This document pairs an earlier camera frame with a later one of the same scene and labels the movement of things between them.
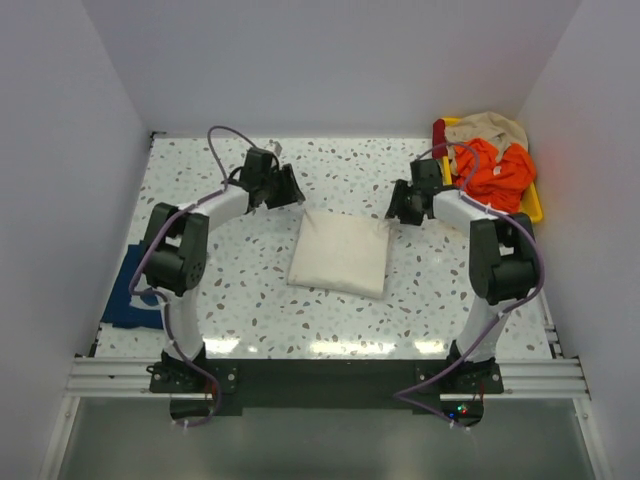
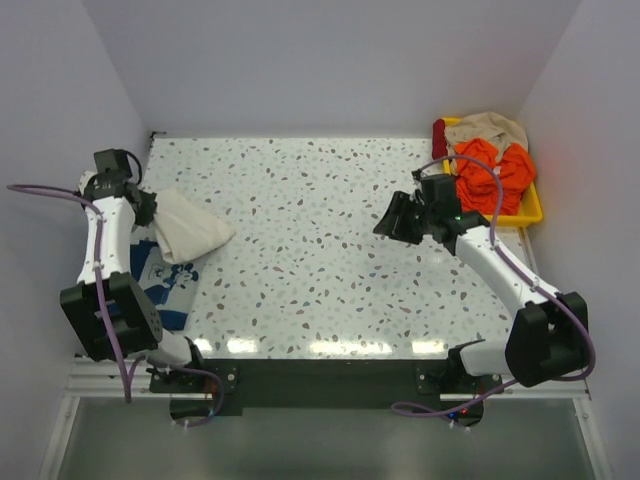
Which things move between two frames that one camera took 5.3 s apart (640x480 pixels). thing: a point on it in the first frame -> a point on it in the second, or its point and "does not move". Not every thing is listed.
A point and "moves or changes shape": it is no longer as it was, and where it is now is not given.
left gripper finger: [293, 192] -> [148, 202]
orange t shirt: [497, 186] does not move
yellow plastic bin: [532, 204] does not move
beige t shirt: [499, 131] does not move
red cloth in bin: [439, 137] does not move
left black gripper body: [276, 185] -> [147, 206]
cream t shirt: [343, 252] moves or changes shape
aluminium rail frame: [92, 377] does not move
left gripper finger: [282, 190] -> [144, 214]
